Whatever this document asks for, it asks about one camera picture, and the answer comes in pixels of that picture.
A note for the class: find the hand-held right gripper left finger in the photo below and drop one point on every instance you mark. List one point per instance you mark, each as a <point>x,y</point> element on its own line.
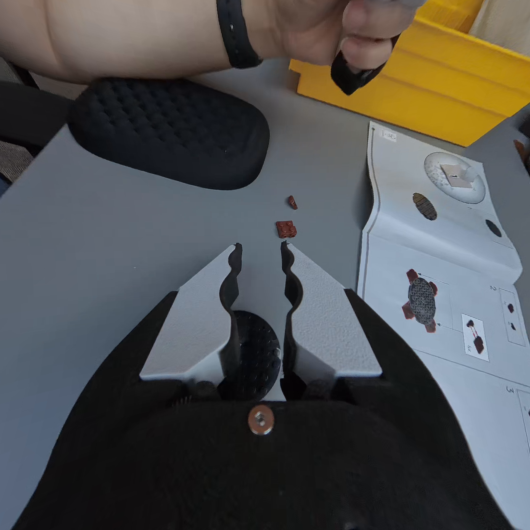
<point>194,323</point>

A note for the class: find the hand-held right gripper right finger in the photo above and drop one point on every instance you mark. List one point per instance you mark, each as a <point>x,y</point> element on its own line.
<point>331,327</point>

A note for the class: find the black round studded plate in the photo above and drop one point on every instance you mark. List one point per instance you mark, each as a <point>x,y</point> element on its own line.
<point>256,352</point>

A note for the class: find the brown square toy brick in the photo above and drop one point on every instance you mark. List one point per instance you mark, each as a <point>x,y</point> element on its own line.
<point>285,229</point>

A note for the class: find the small brown toy piece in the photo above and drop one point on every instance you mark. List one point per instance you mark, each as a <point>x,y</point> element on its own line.
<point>292,202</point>

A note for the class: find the grey desk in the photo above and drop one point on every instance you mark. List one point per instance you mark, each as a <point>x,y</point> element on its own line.
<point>103,248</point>

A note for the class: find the person's left hand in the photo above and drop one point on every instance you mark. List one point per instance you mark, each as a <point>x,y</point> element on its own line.
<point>302,29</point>

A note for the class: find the yellow plastic bin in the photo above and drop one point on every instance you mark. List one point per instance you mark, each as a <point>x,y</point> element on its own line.
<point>434,83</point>

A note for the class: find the white instruction booklet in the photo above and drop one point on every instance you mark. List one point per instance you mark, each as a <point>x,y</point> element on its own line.
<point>414,248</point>

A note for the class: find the black wristband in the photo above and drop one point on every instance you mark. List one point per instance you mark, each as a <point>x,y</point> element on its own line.
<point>236,41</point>

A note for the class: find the black padded wrist rest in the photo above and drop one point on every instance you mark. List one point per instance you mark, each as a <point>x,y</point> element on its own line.
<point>165,132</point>

